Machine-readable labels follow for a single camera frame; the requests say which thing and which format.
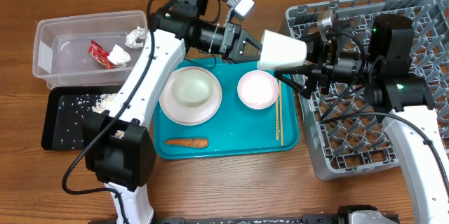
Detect rice food scraps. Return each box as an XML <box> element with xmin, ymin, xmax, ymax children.
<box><xmin>58</xmin><ymin>92</ymin><xmax>119</xmax><ymax>144</ymax></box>

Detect large pink plate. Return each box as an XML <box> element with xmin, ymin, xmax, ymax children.
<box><xmin>159</xmin><ymin>67</ymin><xmax>222</xmax><ymax>126</ymax></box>

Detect white paper cup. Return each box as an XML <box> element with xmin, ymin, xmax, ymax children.
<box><xmin>257</xmin><ymin>29</ymin><xmax>307</xmax><ymax>70</ymax></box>

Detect wooden chopstick right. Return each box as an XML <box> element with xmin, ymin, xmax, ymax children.
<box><xmin>279</xmin><ymin>82</ymin><xmax>284</xmax><ymax>146</ymax></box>

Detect orange carrot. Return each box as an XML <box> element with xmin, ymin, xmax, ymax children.
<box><xmin>165</xmin><ymin>138</ymin><xmax>209</xmax><ymax>149</ymax></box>

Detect black waste tray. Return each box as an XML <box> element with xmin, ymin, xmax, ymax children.
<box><xmin>41</xmin><ymin>85</ymin><xmax>120</xmax><ymax>151</ymax></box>

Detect wooden chopstick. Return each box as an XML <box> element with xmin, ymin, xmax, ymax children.
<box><xmin>279</xmin><ymin>82</ymin><xmax>284</xmax><ymax>146</ymax></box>
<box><xmin>275</xmin><ymin>81</ymin><xmax>280</xmax><ymax>140</ymax></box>

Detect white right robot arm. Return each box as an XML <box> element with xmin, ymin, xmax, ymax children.
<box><xmin>274</xmin><ymin>11</ymin><xmax>448</xmax><ymax>223</ymax></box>

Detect white bowl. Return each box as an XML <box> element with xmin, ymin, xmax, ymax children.
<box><xmin>171</xmin><ymin>69</ymin><xmax>213</xmax><ymax>107</ymax></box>

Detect wooden chopstick left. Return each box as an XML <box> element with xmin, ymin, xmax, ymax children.
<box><xmin>275</xmin><ymin>81</ymin><xmax>280</xmax><ymax>140</ymax></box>

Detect clear plastic bin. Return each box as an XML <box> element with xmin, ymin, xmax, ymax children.
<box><xmin>32</xmin><ymin>11</ymin><xmax>147</xmax><ymax>89</ymax></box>

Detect foil ball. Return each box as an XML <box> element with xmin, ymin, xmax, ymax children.
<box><xmin>125</xmin><ymin>26</ymin><xmax>147</xmax><ymax>49</ymax></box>

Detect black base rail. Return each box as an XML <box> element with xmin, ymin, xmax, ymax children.
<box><xmin>151</xmin><ymin>204</ymin><xmax>400</xmax><ymax>224</ymax></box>

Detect grey dish rack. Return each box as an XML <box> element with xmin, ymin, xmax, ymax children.
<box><xmin>281</xmin><ymin>0</ymin><xmax>448</xmax><ymax>180</ymax></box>

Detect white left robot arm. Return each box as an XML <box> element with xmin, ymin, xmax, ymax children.
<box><xmin>79</xmin><ymin>0</ymin><xmax>262</xmax><ymax>223</ymax></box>

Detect white tissue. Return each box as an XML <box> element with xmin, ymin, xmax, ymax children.
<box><xmin>107</xmin><ymin>44</ymin><xmax>131</xmax><ymax>67</ymax></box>

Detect red snack wrapper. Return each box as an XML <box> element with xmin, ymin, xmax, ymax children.
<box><xmin>88</xmin><ymin>40</ymin><xmax>116</xmax><ymax>69</ymax></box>

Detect small pink plate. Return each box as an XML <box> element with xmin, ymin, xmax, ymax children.
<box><xmin>237</xmin><ymin>70</ymin><xmax>279</xmax><ymax>110</ymax></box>

